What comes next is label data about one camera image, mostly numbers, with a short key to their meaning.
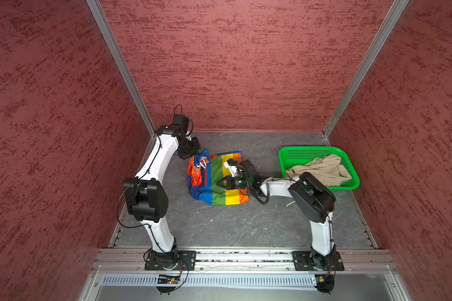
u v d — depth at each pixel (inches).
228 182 31.9
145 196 18.8
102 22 29.2
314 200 19.8
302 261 29.1
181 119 27.4
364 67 35.2
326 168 37.5
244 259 29.8
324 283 27.9
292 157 44.5
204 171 39.5
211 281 30.5
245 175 29.3
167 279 28.5
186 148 28.6
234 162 33.6
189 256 29.9
